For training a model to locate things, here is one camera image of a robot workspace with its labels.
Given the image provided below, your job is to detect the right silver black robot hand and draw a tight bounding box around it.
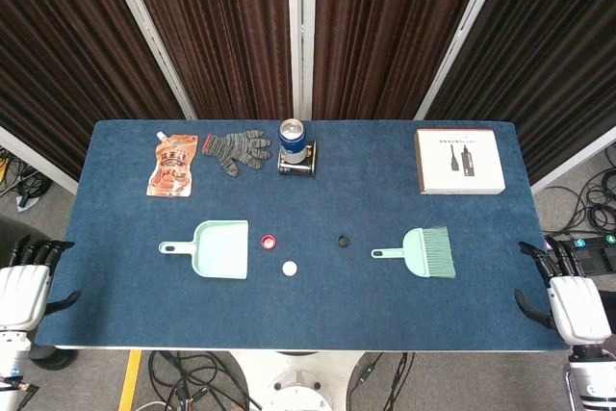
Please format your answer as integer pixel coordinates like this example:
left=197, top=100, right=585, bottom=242
left=513, top=237, right=613, bottom=346

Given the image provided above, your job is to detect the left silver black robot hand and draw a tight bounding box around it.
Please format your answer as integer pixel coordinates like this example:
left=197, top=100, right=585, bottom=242
left=0, top=236, right=81, bottom=331

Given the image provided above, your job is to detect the mint green hand brush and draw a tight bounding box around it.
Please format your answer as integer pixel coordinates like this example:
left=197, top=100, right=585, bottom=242
left=371, top=225, right=456, bottom=280

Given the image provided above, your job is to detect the mint green dustpan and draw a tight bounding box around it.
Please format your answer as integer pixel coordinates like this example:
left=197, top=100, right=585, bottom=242
left=158, top=219, right=250, bottom=281

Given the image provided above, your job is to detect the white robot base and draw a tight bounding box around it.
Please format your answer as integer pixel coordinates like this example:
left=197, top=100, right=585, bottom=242
left=230, top=350, right=367, bottom=411

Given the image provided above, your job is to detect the orange spouted pouch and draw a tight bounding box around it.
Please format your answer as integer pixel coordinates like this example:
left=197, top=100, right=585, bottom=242
left=146, top=131, right=200, bottom=198

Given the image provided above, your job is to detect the blue drink can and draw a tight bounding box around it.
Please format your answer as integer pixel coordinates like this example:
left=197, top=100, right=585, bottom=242
left=279, top=118, right=308, bottom=165

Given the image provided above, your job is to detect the power strip with coloured buttons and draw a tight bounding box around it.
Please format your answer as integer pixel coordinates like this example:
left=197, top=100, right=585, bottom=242
left=543, top=233, right=616, bottom=254

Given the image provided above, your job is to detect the yellow floor tape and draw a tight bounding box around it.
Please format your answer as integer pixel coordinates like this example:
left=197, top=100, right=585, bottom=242
left=117, top=350, right=143, bottom=411

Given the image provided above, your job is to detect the white printed cardboard box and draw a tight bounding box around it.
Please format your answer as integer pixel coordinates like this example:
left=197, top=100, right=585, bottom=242
left=414, top=128, right=507, bottom=195

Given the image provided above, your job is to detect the dark brown pleated curtain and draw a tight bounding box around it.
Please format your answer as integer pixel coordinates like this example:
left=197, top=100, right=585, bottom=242
left=0, top=0, right=187, bottom=181
left=119, top=0, right=294, bottom=120
left=425, top=0, right=616, bottom=181
left=312, top=0, right=495, bottom=120

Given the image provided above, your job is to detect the grey knit work glove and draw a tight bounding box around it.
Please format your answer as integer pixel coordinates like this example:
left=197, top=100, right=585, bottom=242
left=201, top=129, right=273, bottom=178

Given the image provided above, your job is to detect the blue felt table cover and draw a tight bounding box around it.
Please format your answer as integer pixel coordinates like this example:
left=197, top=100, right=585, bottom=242
left=36, top=119, right=569, bottom=352

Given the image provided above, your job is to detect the black can holder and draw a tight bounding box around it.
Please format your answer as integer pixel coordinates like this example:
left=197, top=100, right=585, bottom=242
left=277, top=140, right=318, bottom=177

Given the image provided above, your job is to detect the black floor cable bundle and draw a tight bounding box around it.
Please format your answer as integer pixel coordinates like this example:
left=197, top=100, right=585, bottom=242
left=0, top=148, right=54, bottom=213
left=146, top=350, right=261, bottom=411
left=538, top=145, right=616, bottom=239

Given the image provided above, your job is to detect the white metal frame post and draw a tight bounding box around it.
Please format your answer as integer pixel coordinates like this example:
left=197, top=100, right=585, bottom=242
left=528, top=125, right=616, bottom=193
left=0, top=124, right=80, bottom=195
left=287, top=0, right=315, bottom=120
left=99, top=0, right=197, bottom=120
left=414, top=0, right=514, bottom=120

